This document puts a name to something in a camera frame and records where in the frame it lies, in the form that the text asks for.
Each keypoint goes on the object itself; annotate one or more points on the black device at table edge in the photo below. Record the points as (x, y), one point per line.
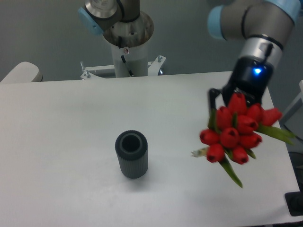
(294, 202)

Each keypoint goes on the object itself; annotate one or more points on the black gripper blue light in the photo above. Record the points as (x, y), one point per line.
(250, 76)

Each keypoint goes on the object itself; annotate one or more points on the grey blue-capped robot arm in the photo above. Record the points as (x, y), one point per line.
(266, 26)

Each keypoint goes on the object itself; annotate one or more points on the dark grey ribbed vase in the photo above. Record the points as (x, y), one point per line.
(132, 152)

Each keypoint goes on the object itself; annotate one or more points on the red tulip bouquet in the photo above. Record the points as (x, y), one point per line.
(234, 130)

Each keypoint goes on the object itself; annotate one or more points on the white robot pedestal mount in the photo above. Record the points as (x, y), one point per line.
(127, 62)

